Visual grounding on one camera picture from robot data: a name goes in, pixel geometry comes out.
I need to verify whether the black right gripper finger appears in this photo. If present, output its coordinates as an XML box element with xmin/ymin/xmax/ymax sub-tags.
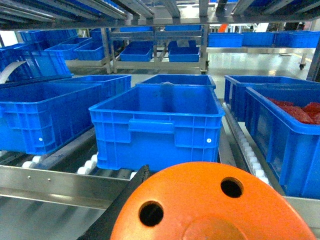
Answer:
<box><xmin>77</xmin><ymin>164</ymin><xmax>150</xmax><ymax>240</ymax></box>

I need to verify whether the orange cylinder cap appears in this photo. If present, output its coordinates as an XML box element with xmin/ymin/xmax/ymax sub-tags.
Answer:
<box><xmin>111</xmin><ymin>162</ymin><xmax>315</xmax><ymax>240</ymax></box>

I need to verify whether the blue bin with red parts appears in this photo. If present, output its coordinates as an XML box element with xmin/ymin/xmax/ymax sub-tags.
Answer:
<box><xmin>245</xmin><ymin>87</ymin><xmax>320</xmax><ymax>199</ymax></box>

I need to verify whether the blue plastic bin front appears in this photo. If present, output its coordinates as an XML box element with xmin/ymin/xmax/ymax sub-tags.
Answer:
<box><xmin>89</xmin><ymin>84</ymin><xmax>225</xmax><ymax>172</ymax></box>

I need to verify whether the blue plastic bin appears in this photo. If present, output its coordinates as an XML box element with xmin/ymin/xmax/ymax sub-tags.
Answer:
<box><xmin>0</xmin><ymin>82</ymin><xmax>103</xmax><ymax>156</ymax></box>
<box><xmin>89</xmin><ymin>84</ymin><xmax>225</xmax><ymax>172</ymax></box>

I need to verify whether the blue plastic bin left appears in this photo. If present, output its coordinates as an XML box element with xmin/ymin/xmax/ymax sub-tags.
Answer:
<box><xmin>0</xmin><ymin>82</ymin><xmax>103</xmax><ymax>156</ymax></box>

